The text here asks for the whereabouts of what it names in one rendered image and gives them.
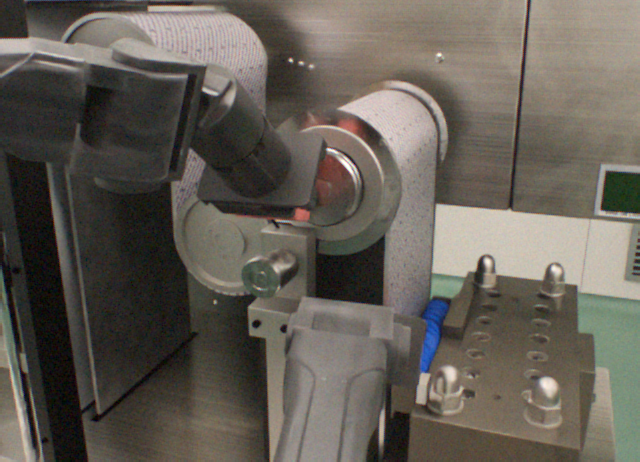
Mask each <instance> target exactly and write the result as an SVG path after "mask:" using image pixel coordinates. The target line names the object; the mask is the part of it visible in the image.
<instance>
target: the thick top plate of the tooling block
mask: <svg viewBox="0 0 640 462"><path fill-rule="evenodd" d="M474 277H475V272H470V271H468V272H467V274H466V277H465V279H464V282H463V285H462V288H461V290H460V293H459V294H460V295H467V296H473V305H471V310H470V313H469V317H468V320H467V323H466V326H465V329H464V332H463V336H462V339H461V340H457V339H449V338H443V337H442V339H441V341H439V344H438V346H437V350H436V352H435V355H434V357H433V360H432V362H431V366H430V368H429V371H428V374H431V387H432V384H433V382H434V375H435V373H436V371H437V370H438V369H439V368H440V367H443V366H446V364H448V366H452V367H454V368H455V369H456V370H457V372H459V374H460V377H461V386H462V387H463V392H462V401H463V403H464V409H463V410H462V412H459V413H457V414H454V415H442V414H438V413H436V412H434V411H432V410H431V409H430V408H429V407H428V401H427V404H425V405H423V404H418V403H415V406H414V408H413V411H412V413H410V420H409V441H408V462H578V460H579V454H580V417H579V353H578V290H577V285H576V284H569V283H565V288H564V290H565V291H566V295H565V296H563V297H549V296H546V295H543V294H540V292H539V288H540V287H542V284H543V280H536V279H528V278H519V277H511V276H503V275H496V281H497V286H496V287H494V288H480V287H477V286H475V285H473V282H472V280H473V279H474ZM541 377H550V378H552V379H554V380H555V381H556V382H557V384H558V386H559V388H560V399H561V409H560V415H561V417H562V423H561V424H560V425H559V427H558V428H555V429H541V428H538V427H535V426H533V425H530V424H529V422H527V421H526V420H525V418H524V416H523V413H524V410H525V409H526V408H527V407H528V398H530V394H531V393H532V389H533V385H534V383H535V382H536V381H537V380H538V379H539V378H541Z"/></svg>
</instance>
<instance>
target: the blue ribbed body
mask: <svg viewBox="0 0 640 462"><path fill-rule="evenodd" d="M448 309H449V306H448V305H447V304H446V303H445V302H444V301H441V299H434V300H433V301H431V302H430V303H429V304H428V305H427V308H426V309H425V312H424V314H422V317H421V319H424V320H425V321H426V322H427V324H428V328H427V336H426V340H425V342H423V350H422V357H421V365H420V369H421V372H422V373H428V371H429V368H430V366H431V362H432V360H433V357H434V355H435V352H436V350H437V346H438V344H439V341H441V339H442V326H443V322H444V320H445V318H446V314H447V312H448ZM421 372H420V374H421Z"/></svg>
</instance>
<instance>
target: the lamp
mask: <svg viewBox="0 0 640 462"><path fill-rule="evenodd" d="M603 209H609V210H621V211H631V212H640V175H634V174H621V173H608V174H607V180H606V188H605V195H604V203H603Z"/></svg>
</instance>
